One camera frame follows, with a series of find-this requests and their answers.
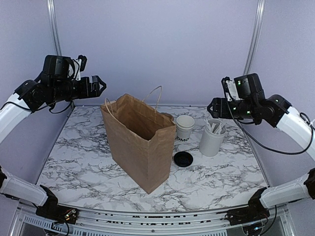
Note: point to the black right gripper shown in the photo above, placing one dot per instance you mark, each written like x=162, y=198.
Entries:
x=220, y=104

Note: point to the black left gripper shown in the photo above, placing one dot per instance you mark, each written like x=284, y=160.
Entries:
x=85, y=92

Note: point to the brown paper bag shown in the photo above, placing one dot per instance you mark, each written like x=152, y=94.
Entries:
x=141, y=140

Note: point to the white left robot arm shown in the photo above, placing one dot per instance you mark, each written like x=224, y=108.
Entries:
x=28, y=98

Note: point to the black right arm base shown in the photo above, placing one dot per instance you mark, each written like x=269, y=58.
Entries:
x=253, y=212

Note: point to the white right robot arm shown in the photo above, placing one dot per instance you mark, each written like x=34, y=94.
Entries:
x=280, y=114

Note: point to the white wrapped stirrers bundle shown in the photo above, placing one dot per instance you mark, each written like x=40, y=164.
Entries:
x=215, y=127

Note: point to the white cylindrical utensil holder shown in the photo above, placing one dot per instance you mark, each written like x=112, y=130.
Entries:
x=210, y=144

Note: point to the white paper cup stack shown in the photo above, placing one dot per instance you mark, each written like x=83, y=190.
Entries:
x=184, y=126

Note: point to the black plastic cup lid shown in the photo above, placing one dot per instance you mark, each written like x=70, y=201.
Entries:
x=183, y=159

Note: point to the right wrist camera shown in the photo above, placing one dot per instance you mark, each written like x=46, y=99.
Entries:
x=230, y=90

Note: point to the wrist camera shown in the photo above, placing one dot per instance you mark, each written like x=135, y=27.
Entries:
x=78, y=66
x=230, y=90

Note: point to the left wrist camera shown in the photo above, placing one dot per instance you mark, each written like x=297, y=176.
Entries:
x=78, y=66

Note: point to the left aluminium frame post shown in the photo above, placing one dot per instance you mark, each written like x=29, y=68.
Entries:
x=54, y=26

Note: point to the aluminium frame post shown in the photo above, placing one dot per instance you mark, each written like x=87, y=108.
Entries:
x=255, y=35
x=54, y=26

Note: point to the right aluminium frame post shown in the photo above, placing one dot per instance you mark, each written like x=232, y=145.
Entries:
x=255, y=35

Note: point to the aluminium front rail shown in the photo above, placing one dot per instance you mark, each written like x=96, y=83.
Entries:
x=93, y=222

